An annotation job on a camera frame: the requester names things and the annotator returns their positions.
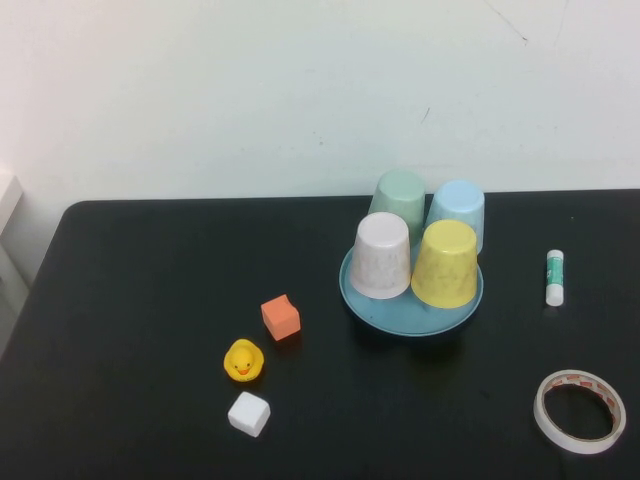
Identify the yellow plastic cup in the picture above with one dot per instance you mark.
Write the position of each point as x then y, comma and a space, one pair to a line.
445, 270

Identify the white speckled plastic cup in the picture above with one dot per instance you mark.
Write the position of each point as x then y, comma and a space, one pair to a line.
382, 260

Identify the green plastic cup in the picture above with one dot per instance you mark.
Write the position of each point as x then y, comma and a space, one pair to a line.
400, 195

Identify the blue cup stand tray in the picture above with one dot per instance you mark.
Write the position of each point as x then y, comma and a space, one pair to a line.
400, 320

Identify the light blue plastic cup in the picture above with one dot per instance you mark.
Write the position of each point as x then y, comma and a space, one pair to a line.
457, 200

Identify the orange foam cube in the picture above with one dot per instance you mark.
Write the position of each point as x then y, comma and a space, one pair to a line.
280, 320

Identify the yellow rubber duck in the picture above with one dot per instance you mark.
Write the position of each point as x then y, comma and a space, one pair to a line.
243, 362

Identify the white foam cube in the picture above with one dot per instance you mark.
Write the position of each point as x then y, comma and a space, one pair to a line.
248, 415

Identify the green white glue stick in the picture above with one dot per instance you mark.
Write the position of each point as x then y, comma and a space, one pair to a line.
556, 280

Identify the white double-sided tape roll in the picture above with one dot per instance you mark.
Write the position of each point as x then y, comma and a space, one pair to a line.
575, 445

